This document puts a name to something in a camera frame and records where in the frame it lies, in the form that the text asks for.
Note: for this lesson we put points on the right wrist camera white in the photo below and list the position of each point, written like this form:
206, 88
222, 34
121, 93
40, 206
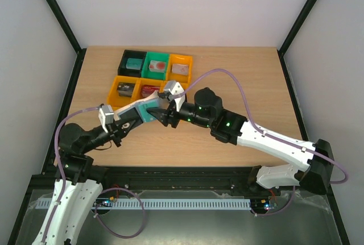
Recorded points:
175, 92

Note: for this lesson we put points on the black card stack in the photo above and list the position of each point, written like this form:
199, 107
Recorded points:
125, 89

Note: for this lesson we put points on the black frame post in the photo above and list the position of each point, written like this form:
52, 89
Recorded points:
62, 21
301, 18

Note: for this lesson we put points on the yellow bin front right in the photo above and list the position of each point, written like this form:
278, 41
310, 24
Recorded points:
184, 86

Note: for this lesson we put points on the green storage bin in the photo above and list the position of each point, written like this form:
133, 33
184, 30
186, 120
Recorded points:
154, 56

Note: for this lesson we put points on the yellow bin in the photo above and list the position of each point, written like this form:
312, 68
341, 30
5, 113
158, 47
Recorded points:
179, 59
184, 86
138, 86
113, 98

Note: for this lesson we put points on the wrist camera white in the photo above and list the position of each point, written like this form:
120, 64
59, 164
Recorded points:
106, 116
175, 92

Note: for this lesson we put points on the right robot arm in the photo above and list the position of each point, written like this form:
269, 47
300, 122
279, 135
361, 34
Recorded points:
307, 164

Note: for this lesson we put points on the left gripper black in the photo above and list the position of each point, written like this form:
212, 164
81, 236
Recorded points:
121, 127

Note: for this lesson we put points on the white pink card stack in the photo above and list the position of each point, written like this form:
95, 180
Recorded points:
181, 69

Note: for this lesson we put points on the black frame post right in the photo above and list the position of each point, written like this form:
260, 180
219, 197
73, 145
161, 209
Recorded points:
301, 18

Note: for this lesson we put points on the yellow bin back right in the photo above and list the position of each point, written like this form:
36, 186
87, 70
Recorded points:
179, 59

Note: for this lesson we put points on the yellow bin front middle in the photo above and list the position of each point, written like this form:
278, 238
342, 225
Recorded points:
138, 86

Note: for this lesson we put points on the yellow bin front left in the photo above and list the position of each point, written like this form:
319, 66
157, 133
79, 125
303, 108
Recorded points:
113, 98

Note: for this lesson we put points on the black storage bin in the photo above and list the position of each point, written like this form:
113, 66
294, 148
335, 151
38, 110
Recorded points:
122, 71

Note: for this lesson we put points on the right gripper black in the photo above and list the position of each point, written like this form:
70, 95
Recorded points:
173, 115

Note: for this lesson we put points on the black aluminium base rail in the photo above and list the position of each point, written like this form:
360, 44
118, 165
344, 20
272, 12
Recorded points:
235, 181

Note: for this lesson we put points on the black frame post left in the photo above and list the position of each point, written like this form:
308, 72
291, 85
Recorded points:
62, 21

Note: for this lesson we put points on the teal card stack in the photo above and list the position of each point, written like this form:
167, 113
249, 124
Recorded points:
134, 64

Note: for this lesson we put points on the white red card stack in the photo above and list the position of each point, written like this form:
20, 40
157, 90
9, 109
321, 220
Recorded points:
157, 66

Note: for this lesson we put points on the white slotted cable duct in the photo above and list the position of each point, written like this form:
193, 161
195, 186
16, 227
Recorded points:
177, 204

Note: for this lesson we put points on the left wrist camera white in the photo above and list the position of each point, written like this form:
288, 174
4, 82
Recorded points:
106, 116

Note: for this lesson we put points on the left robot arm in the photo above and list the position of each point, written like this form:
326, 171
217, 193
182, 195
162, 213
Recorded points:
78, 182

